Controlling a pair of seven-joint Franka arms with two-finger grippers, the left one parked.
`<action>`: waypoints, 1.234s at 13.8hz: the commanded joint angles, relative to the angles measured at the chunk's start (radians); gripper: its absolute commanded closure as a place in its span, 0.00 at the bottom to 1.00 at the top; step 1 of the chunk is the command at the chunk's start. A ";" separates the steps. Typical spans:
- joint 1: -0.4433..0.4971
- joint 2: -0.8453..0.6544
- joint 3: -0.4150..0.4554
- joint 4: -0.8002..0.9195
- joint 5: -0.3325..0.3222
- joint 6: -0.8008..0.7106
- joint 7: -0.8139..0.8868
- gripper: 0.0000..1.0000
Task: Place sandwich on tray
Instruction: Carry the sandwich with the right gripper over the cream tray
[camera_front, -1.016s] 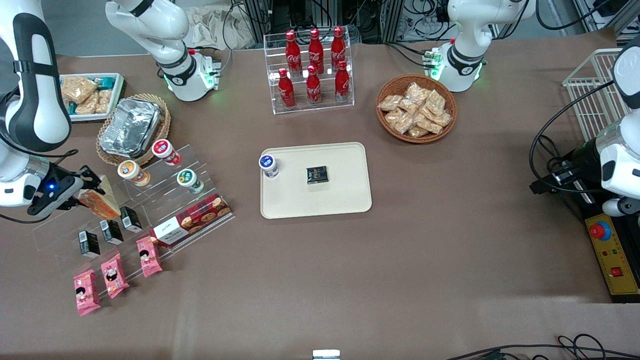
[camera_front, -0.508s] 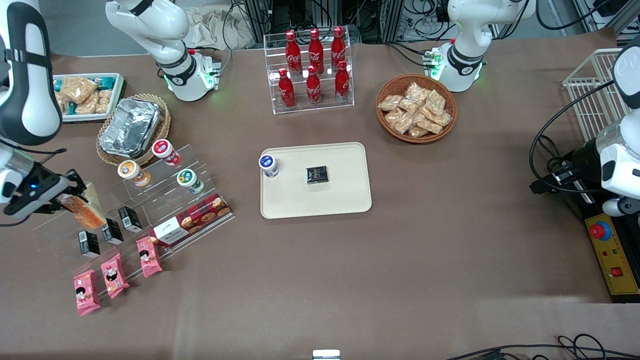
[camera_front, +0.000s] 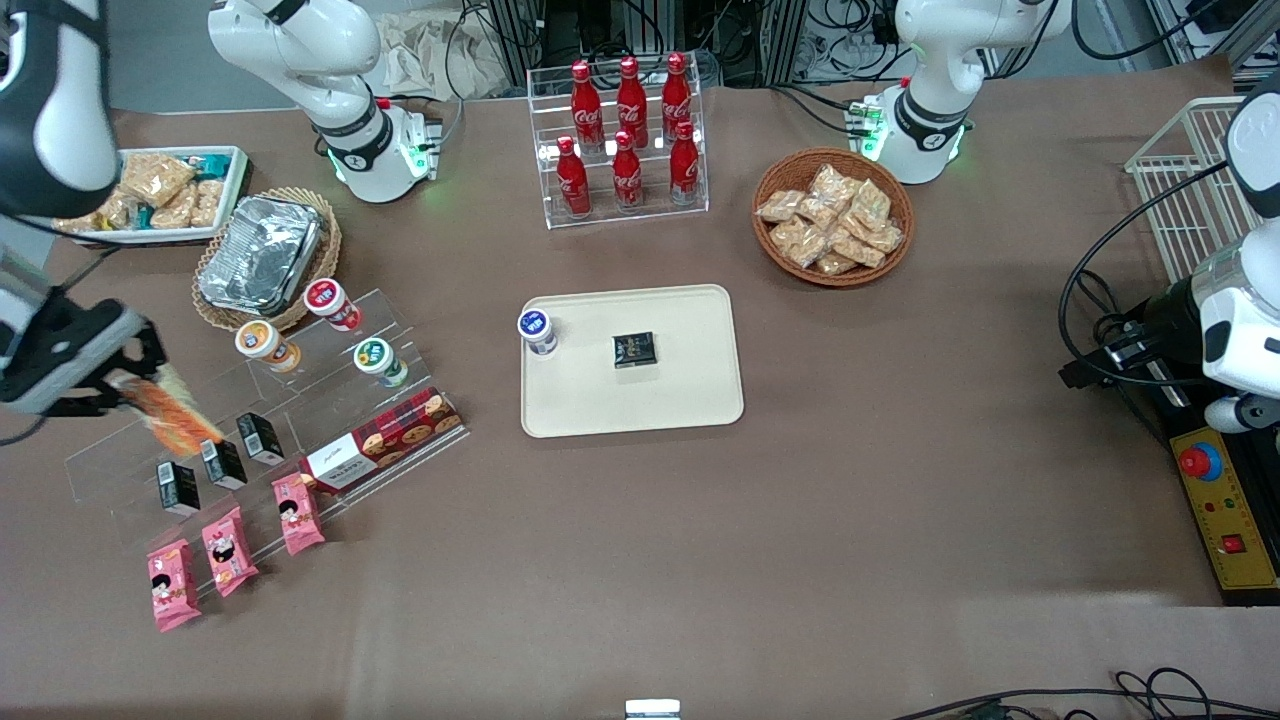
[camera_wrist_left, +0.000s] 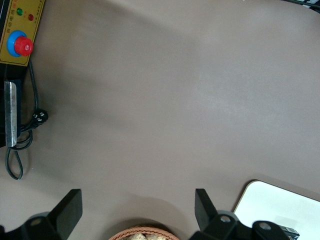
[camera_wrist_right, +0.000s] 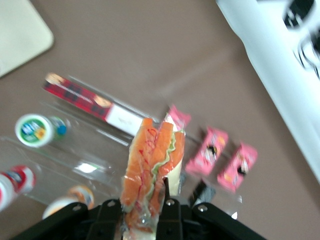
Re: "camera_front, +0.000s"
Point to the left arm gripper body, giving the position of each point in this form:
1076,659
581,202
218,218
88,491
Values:
1166,312

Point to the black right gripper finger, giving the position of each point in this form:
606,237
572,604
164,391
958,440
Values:
100,398
148,340

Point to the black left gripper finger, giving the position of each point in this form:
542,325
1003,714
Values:
1085,372

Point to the triangular sandwich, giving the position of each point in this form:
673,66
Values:
175,420

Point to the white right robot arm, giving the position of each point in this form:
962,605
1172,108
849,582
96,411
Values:
355,130

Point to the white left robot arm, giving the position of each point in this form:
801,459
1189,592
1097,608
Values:
930,125

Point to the silver foil tray stack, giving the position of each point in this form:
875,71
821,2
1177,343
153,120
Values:
262,255

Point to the beige plastic serving tray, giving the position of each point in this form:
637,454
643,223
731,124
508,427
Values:
640,400

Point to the clear acrylic stepped stand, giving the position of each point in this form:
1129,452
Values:
110,470

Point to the orange lid yogurt cup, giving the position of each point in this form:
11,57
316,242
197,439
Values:
262,343

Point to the small black carton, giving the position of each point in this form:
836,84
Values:
223,463
262,438
178,488

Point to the teal snack packet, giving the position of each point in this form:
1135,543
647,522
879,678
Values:
212,165
144,217

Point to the small puffed rice snack bag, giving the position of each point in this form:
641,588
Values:
175,211
78,224
206,203
120,210

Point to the red emergency stop button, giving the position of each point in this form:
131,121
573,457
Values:
1198,462

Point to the large puffed rice snack bag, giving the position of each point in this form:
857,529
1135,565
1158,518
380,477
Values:
160,177

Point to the white rectangular plastic bin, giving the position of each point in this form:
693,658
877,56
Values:
236,190

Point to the red lid yogurt cup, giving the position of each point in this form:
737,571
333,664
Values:
330,302

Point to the pink snack packet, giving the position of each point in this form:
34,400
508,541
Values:
173,587
298,515
230,552

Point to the flat oval wicker basket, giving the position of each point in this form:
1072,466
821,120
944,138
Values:
328,240

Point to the yellow control box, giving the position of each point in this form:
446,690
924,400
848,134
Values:
1240,520

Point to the green lid yogurt cup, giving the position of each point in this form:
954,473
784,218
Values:
378,360

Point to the clear bagged cracker snack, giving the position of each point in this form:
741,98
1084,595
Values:
832,184
818,212
884,238
797,243
780,206
871,203
835,264
858,251

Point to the red tartan cookie box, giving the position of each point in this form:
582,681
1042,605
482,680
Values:
395,435

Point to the round brown wicker basket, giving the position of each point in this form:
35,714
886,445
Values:
775,250

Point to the blue lid yogurt cup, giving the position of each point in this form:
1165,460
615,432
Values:
537,330

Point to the crumpled beige cloth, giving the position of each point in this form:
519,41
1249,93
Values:
430,55

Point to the red cola bottle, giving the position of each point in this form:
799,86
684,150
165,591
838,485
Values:
573,185
684,170
627,180
632,105
677,100
586,110

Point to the small black snack packet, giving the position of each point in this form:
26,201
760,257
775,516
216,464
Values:
634,350

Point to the clear acrylic bottle rack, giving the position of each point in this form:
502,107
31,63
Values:
630,218

